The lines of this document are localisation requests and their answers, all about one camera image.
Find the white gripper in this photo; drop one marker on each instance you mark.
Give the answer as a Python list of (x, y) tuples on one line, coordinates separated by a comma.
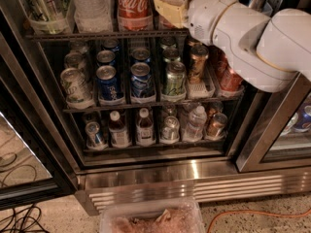
[(204, 16)]

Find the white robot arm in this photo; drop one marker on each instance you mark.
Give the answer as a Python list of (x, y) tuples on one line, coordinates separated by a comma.
[(266, 52)]

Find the gold brown can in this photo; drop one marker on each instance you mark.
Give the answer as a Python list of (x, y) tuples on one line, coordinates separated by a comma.
[(198, 56)]

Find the red can behind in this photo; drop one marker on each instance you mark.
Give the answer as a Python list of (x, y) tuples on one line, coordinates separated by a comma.
[(220, 62)]

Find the red can front right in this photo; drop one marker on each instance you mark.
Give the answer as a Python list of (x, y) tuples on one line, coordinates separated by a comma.
[(230, 81)]

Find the clear water bottle top shelf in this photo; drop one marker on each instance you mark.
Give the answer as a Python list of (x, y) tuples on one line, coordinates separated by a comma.
[(94, 16)]

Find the clear water bottle shelf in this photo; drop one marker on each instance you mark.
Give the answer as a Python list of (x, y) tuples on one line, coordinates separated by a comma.
[(195, 125), (94, 16)]

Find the blue pepsi can front centre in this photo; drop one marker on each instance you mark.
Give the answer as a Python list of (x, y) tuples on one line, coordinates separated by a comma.
[(142, 85)]

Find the blue pepsi can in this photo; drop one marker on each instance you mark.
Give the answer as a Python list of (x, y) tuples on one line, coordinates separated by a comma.
[(142, 85), (109, 83)]

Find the blue pepsi can front left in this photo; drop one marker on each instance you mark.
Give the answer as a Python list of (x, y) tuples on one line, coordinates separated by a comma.
[(109, 83)]

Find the steel fridge cabinet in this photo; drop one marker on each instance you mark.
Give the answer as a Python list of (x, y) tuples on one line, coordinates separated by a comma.
[(205, 170)]

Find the clear water bottle bottom shelf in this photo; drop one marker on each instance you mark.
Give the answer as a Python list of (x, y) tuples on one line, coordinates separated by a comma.
[(195, 125)]

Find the silver can bottom shelf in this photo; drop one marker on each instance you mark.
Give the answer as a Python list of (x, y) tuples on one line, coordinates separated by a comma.
[(170, 128)]

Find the copper can bottom shelf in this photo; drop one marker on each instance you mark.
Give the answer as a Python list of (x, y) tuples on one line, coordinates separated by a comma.
[(217, 125)]

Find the green striped can top shelf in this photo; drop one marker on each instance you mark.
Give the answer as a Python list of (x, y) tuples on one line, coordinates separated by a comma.
[(48, 16)]

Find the white green can front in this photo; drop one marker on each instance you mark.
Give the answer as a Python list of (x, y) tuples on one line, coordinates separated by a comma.
[(74, 83)]

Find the closed right fridge door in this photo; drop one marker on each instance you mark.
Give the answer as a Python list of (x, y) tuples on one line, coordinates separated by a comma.
[(277, 112)]

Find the blue can behind right door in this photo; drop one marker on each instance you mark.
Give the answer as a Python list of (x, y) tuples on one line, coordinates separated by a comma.
[(303, 123)]

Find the small blue can bottom shelf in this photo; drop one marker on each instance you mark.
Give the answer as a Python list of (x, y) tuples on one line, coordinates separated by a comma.
[(95, 134)]

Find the open glass fridge door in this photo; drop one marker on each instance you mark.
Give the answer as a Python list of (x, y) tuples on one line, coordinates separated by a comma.
[(32, 165)]

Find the brown drink bottle right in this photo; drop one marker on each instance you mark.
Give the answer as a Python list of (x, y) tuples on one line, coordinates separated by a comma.
[(145, 128)]

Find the brown drink bottle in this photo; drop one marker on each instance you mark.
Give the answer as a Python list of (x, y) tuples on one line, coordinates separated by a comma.
[(145, 128), (118, 130)]

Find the brown drink bottle left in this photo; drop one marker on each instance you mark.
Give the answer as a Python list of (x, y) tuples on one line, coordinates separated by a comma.
[(118, 130)]

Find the clear plastic bin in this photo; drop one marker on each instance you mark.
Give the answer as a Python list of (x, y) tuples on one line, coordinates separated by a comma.
[(175, 215)]

